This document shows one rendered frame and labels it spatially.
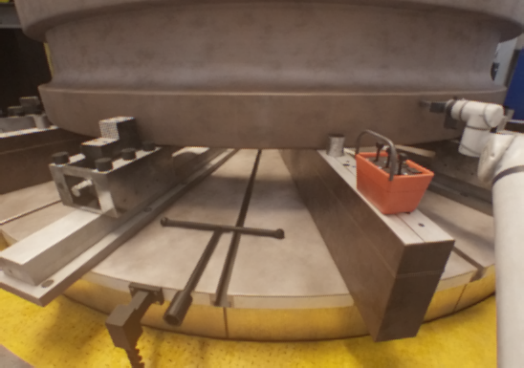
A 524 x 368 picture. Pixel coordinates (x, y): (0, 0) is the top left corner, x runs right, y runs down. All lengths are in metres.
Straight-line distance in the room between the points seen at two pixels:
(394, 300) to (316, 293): 0.30
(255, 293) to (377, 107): 1.00
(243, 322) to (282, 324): 0.16
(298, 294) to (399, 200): 0.49
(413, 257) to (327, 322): 0.58
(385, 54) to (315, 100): 0.49
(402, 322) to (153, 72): 1.51
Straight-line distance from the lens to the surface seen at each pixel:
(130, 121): 1.41
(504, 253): 0.60
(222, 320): 1.17
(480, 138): 1.32
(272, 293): 0.99
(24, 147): 2.29
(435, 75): 1.77
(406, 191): 0.76
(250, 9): 1.34
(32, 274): 1.21
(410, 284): 0.80
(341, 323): 1.22
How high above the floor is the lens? 1.07
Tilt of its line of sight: 23 degrees down
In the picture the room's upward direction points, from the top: straight up
